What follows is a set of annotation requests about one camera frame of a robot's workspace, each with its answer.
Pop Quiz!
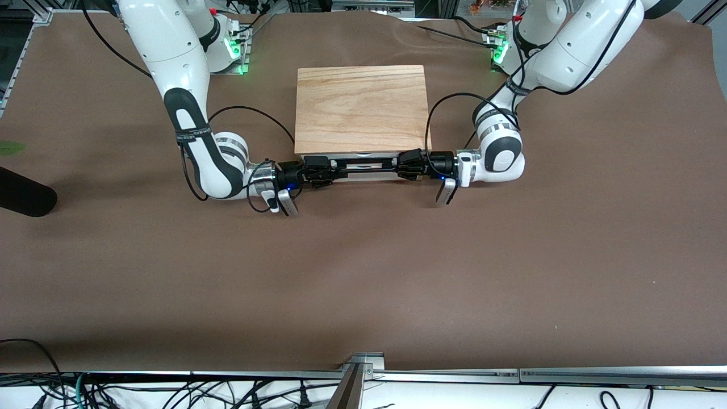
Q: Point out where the white-fronted wooden drawer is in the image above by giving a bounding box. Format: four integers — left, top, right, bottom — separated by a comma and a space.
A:
301, 152, 427, 171

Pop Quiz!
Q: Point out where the black drawer handle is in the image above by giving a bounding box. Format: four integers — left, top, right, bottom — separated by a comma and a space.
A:
331, 158, 399, 172

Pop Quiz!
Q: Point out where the light wooden drawer cabinet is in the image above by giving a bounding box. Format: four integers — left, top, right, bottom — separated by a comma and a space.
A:
294, 65, 432, 183

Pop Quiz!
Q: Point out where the table cover cloth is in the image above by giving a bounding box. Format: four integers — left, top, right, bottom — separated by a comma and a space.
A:
0, 11, 727, 373

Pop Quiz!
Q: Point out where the black ribbed cylinder vase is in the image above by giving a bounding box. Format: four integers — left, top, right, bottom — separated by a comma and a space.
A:
0, 166, 59, 218

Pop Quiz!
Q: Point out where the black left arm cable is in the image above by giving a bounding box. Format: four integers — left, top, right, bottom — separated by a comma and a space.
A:
424, 0, 638, 172

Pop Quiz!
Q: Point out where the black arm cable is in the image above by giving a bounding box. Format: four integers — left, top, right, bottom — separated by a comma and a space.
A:
424, 0, 638, 172
81, 0, 297, 214

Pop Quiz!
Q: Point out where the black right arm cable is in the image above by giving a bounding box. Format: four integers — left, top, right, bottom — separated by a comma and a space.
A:
81, 0, 297, 214

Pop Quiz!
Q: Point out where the black base power cable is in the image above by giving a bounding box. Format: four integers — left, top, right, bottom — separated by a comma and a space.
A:
416, 16, 502, 45

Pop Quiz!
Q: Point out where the black cable behind base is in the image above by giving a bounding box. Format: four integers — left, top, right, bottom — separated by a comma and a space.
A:
227, 0, 285, 36

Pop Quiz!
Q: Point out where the aluminium camera mount strut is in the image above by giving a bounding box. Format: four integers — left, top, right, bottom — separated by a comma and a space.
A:
325, 353, 386, 409

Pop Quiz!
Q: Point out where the aluminium table edge rail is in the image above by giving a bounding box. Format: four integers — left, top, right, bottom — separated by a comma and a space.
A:
0, 366, 727, 388

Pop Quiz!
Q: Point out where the black looped floor cable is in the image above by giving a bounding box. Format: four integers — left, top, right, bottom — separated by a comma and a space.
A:
0, 339, 70, 409

